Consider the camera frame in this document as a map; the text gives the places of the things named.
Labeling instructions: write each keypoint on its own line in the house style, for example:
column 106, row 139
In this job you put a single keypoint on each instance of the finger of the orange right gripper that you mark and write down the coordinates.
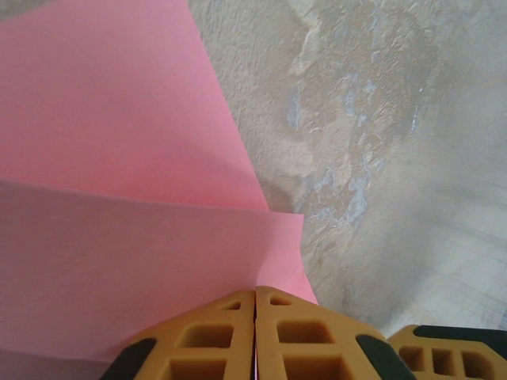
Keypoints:
column 455, row 360

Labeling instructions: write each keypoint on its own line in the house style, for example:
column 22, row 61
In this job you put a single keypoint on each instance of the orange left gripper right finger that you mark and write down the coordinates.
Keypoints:
column 305, row 356

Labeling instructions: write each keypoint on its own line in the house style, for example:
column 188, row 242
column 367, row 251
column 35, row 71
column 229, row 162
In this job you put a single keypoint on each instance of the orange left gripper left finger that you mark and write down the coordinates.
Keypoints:
column 206, row 356

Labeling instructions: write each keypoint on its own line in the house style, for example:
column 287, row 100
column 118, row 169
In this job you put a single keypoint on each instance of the pink paper sheet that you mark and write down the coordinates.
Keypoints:
column 119, row 118

